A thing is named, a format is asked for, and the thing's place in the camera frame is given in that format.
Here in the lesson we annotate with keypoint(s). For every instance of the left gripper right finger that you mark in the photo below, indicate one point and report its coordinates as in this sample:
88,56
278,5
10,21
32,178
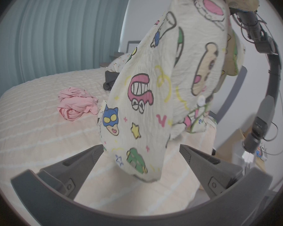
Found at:
202,166

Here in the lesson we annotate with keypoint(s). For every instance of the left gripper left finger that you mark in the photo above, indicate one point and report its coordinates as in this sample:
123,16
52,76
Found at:
80,166

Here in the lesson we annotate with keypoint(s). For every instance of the white printed pyjama top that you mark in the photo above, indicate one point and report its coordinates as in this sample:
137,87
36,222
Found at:
155,102

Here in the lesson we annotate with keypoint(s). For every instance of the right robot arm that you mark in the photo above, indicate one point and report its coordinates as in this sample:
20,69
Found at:
273,74

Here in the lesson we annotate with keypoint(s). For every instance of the bed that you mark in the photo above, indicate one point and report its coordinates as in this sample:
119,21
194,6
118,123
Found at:
37,131

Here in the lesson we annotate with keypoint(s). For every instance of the pile of clothes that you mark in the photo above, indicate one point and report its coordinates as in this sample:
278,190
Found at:
109,79

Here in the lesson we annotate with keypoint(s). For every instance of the pink garment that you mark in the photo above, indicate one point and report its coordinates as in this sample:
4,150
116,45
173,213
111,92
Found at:
75,105

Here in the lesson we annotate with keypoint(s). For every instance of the white printed pillow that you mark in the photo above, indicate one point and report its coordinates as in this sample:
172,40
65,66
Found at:
119,63

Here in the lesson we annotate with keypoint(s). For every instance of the grey bedside table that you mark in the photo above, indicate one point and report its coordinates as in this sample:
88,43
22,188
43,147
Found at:
116,55

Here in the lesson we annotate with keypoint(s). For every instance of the blue-green curtain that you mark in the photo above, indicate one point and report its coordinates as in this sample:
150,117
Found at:
73,32

